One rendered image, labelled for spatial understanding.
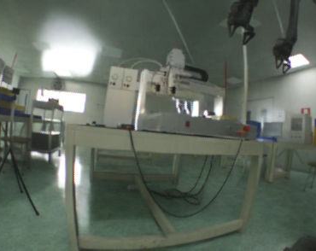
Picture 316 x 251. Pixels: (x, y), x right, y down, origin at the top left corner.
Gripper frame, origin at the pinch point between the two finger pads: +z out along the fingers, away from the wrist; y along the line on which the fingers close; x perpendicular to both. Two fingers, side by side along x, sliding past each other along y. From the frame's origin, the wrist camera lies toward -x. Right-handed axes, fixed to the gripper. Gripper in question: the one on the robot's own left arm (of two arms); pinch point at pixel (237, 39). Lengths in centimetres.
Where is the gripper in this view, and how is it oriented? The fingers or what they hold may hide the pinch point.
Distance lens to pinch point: 84.0
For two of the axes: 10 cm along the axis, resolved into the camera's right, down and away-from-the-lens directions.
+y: -9.1, -1.0, -4.0
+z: -2.8, 8.6, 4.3
